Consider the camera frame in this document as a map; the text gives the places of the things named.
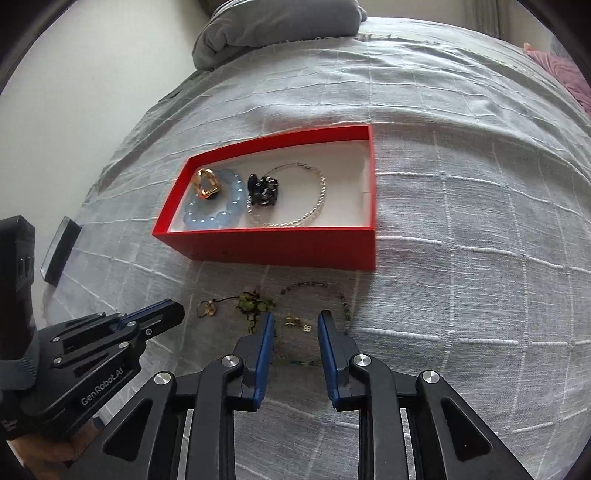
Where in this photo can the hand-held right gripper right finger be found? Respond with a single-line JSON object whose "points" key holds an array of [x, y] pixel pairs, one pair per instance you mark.
{"points": [[328, 364]]}

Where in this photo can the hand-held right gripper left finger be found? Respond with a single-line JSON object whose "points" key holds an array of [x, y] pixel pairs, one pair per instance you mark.
{"points": [[263, 360]]}

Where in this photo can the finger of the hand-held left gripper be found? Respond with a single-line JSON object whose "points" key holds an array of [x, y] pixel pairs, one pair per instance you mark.
{"points": [[92, 341], [138, 314]]}

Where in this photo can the gold earrings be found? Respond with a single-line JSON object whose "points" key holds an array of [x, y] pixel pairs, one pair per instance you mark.
{"points": [[305, 328]]}

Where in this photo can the red cardboard box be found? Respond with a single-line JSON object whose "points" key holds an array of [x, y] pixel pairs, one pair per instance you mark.
{"points": [[277, 247]]}

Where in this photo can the person's left hand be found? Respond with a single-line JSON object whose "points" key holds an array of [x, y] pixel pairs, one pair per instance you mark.
{"points": [[41, 450]]}

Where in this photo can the small gold pendant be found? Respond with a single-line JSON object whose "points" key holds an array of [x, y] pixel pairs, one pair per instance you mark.
{"points": [[207, 308]]}

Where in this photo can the black rectangular device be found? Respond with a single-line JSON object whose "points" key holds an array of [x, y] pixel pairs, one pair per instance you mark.
{"points": [[64, 258]]}

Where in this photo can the black flower hair clip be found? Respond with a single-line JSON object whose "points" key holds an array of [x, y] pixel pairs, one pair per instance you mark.
{"points": [[263, 189]]}

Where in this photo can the grey checked bedspread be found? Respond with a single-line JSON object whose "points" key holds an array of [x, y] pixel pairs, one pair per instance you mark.
{"points": [[461, 207]]}

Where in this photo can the grey pillow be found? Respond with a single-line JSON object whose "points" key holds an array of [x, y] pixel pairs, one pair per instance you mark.
{"points": [[277, 27]]}

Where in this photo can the pink cushion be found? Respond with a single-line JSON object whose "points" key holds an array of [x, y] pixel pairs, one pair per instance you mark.
{"points": [[563, 69]]}

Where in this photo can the grey curtain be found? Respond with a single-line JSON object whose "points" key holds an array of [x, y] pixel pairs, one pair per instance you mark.
{"points": [[489, 14]]}

